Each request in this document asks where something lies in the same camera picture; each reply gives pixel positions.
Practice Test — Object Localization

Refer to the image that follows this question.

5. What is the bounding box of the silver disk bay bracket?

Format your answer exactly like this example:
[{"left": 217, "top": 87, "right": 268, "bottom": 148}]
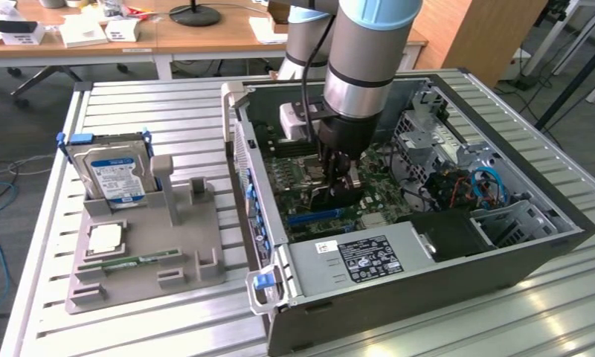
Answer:
[{"left": 469, "top": 200, "right": 559, "bottom": 248}]

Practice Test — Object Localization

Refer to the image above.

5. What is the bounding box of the blue expansion slot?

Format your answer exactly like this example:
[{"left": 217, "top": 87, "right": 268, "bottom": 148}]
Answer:
[{"left": 286, "top": 210, "right": 342, "bottom": 225}]

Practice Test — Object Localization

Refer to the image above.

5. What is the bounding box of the white box with black lid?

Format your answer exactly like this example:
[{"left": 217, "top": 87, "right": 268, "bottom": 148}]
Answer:
[{"left": 0, "top": 20, "right": 46, "bottom": 45}]

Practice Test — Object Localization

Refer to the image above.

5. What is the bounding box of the black stand pole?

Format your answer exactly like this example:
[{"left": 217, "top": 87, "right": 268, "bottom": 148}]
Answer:
[{"left": 535, "top": 36, "right": 595, "bottom": 131}]

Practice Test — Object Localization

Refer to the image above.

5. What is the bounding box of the grey power supply unit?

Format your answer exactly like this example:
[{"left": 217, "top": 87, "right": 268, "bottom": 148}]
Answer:
[{"left": 285, "top": 221, "right": 434, "bottom": 298}]

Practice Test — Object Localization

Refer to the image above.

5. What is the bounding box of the wooden cabinet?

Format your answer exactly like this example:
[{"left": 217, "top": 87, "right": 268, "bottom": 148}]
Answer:
[{"left": 410, "top": 0, "right": 549, "bottom": 89}]

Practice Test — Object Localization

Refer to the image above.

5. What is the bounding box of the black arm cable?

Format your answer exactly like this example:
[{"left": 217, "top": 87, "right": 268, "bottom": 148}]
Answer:
[{"left": 298, "top": 14, "right": 336, "bottom": 139}]

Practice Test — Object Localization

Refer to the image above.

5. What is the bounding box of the white table frame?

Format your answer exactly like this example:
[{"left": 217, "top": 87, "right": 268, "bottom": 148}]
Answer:
[{"left": 520, "top": 0, "right": 595, "bottom": 103}]

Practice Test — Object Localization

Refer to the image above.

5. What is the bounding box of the black open PC case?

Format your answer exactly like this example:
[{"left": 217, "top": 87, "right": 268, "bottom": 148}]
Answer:
[{"left": 220, "top": 72, "right": 595, "bottom": 357}]

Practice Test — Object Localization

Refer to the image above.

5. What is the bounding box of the white paper stack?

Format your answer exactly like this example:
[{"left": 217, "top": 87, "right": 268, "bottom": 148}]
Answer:
[{"left": 249, "top": 16, "right": 288, "bottom": 45}]

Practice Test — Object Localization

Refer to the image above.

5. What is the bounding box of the black lamp base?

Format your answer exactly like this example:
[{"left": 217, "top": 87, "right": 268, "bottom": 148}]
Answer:
[{"left": 167, "top": 0, "right": 222, "bottom": 27}]

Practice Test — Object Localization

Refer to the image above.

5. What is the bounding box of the silver chipset heatsink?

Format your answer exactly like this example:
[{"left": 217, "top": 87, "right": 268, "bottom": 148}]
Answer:
[{"left": 360, "top": 213, "right": 393, "bottom": 228}]

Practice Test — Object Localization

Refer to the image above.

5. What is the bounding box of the green motherboard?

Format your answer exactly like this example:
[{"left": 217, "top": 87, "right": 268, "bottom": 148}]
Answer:
[{"left": 264, "top": 132, "right": 426, "bottom": 239}]

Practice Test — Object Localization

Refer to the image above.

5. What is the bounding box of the silver CPU chip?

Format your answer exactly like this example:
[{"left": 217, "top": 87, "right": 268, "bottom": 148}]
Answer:
[{"left": 86, "top": 225, "right": 122, "bottom": 252}]

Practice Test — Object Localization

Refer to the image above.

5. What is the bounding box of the blue disk wire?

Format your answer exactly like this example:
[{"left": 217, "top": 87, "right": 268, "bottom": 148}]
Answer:
[{"left": 468, "top": 165, "right": 509, "bottom": 209}]

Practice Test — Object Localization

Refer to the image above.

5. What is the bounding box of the white tissue box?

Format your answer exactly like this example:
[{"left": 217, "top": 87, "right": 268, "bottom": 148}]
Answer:
[{"left": 58, "top": 16, "right": 107, "bottom": 48}]

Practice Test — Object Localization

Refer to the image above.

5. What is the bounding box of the silver disk bay cage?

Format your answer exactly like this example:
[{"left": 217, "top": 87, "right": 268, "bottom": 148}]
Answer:
[{"left": 393, "top": 83, "right": 481, "bottom": 194}]

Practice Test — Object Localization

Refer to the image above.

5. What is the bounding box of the small white printed box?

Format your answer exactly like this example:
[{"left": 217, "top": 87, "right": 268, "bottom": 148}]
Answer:
[{"left": 103, "top": 19, "right": 141, "bottom": 42}]

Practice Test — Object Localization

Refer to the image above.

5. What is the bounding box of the grey parts rack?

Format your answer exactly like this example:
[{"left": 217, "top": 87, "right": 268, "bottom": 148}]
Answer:
[{"left": 63, "top": 154, "right": 226, "bottom": 316}]

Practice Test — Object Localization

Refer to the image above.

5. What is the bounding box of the low profile graphics card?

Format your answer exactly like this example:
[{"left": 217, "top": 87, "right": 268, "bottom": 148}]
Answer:
[{"left": 304, "top": 185, "right": 362, "bottom": 213}]

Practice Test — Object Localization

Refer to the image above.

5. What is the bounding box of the hard disk with blue label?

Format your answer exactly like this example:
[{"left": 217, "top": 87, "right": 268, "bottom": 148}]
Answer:
[{"left": 55, "top": 127, "right": 154, "bottom": 205}]

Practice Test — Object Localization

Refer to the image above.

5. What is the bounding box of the wooden desk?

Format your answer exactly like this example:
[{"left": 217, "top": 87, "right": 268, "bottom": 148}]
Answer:
[{"left": 0, "top": 0, "right": 426, "bottom": 70}]

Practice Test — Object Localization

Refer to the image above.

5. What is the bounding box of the black office chair base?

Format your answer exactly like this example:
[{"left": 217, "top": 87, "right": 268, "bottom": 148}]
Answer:
[{"left": 6, "top": 65, "right": 87, "bottom": 109}]

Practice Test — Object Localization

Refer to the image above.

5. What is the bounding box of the green RAM stick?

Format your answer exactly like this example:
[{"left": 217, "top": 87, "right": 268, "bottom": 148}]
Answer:
[{"left": 77, "top": 249, "right": 179, "bottom": 271}]

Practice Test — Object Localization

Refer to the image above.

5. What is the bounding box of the CPU socket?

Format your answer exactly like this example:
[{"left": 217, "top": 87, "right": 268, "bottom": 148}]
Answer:
[{"left": 296, "top": 154, "right": 328, "bottom": 184}]

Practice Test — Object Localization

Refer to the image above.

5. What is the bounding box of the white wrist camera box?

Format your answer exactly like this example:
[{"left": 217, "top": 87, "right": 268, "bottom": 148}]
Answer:
[{"left": 278, "top": 103, "right": 322, "bottom": 141}]

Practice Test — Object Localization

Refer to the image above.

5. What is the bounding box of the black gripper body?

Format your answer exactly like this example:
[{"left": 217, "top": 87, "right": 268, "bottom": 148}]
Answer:
[{"left": 316, "top": 113, "right": 380, "bottom": 160}]

